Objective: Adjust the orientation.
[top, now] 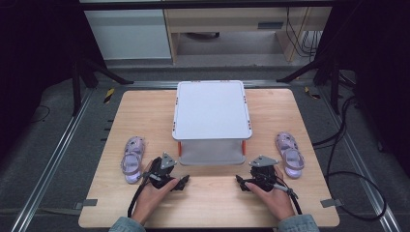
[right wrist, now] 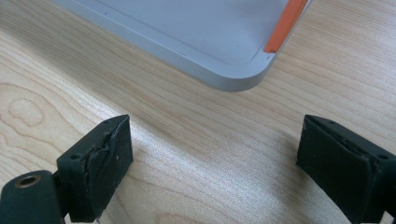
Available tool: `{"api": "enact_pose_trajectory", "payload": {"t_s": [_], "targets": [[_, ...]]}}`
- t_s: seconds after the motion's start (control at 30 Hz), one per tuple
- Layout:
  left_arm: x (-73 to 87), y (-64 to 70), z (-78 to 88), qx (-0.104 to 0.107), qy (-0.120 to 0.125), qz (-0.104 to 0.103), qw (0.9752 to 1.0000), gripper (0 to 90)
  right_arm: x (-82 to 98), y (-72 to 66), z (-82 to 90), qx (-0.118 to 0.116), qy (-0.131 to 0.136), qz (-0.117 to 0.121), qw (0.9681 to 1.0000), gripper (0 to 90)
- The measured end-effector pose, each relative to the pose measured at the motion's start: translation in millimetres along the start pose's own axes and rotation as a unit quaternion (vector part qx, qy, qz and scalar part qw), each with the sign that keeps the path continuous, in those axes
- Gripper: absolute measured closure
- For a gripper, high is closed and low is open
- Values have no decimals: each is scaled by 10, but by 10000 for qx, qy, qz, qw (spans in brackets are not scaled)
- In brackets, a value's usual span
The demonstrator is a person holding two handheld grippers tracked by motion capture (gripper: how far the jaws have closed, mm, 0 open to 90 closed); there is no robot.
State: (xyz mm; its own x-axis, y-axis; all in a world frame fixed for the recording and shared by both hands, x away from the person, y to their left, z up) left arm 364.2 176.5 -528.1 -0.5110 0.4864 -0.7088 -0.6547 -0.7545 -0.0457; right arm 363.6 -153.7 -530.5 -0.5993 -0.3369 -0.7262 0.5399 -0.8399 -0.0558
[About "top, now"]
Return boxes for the white two-tier shoe rack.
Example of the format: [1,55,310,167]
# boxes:
[171,79,253,167]

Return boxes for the thick black floor cable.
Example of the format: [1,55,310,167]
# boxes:
[311,95,388,222]

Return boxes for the person's left hand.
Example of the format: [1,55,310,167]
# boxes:
[132,160,180,225]

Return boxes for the dark curtain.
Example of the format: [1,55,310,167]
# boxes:
[322,0,410,177]
[0,0,85,156]

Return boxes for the right hand-held gripper black cable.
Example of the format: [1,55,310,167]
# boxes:
[274,183,304,216]

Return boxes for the grey tape piece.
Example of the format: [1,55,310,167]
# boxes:
[73,198,99,211]
[319,198,344,209]

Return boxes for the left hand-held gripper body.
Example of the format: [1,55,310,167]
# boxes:
[148,152,178,189]

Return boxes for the person's right hand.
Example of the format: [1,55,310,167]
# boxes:
[245,165,296,222]

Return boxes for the purple translucent sandal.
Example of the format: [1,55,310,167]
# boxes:
[120,135,146,186]
[275,130,306,180]

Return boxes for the left hand-held gripper black cable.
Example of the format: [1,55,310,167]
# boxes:
[127,173,153,218]

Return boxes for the thin black floor cable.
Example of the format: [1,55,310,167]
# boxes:
[30,104,52,125]

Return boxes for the black tripod stand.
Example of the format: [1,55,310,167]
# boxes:
[71,47,135,117]
[276,47,343,116]

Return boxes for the light wooden desk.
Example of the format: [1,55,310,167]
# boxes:
[163,7,333,64]

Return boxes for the black cables under desk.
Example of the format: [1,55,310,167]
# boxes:
[284,7,324,63]

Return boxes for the white cabinet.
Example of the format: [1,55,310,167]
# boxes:
[84,9,172,61]

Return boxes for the hand-held gripper black cable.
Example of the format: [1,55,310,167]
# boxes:
[127,173,153,218]
[274,183,304,216]

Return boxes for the aluminium floor rail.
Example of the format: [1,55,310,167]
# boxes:
[317,86,402,232]
[11,88,95,232]

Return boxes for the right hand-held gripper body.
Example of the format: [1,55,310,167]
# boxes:
[249,155,279,193]

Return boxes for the yellow black tape strip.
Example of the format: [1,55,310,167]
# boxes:
[102,87,116,104]
[304,86,322,101]

